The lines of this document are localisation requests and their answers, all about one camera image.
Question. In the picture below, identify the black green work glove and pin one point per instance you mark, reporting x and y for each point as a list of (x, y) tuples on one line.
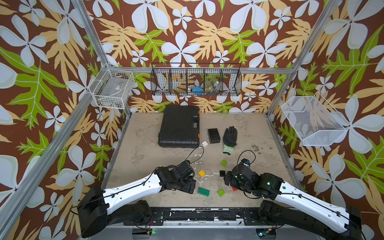
[(230, 140)]

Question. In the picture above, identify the blue object in basket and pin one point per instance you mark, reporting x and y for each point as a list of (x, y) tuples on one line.
[(197, 91)]

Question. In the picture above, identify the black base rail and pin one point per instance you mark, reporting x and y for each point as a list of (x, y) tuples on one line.
[(245, 216)]

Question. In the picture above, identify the white mesh basket right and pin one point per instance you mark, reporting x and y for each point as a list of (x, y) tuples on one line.
[(316, 122)]

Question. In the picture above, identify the aluminium frame post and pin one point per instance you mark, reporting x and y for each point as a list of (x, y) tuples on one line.
[(314, 33)]

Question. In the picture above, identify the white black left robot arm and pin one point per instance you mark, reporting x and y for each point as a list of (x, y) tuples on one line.
[(102, 207)]

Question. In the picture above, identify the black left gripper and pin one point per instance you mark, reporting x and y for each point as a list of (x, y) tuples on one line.
[(187, 187)]

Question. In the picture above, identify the small black battery box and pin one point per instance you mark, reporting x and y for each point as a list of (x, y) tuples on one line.
[(214, 136)]

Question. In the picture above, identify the yellow lego brick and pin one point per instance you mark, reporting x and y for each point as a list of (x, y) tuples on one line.
[(201, 173)]

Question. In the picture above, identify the black plastic tool case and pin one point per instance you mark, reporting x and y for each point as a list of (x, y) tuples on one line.
[(180, 127)]

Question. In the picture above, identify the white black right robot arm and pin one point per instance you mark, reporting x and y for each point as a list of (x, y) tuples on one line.
[(284, 204)]

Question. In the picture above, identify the lime green lego brick front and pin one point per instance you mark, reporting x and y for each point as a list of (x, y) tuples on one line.
[(221, 192)]

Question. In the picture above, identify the black wire basket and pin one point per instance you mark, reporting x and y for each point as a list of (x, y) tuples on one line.
[(180, 78)]

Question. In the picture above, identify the white wire basket left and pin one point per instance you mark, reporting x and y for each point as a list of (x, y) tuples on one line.
[(111, 88)]

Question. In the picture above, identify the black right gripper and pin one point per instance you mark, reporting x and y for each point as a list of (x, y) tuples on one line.
[(231, 182)]

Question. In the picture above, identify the dark green lego brick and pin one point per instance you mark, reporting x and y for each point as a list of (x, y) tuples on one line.
[(203, 192)]

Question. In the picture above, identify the clear plastic in basket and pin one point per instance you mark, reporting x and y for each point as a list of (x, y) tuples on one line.
[(213, 86)]

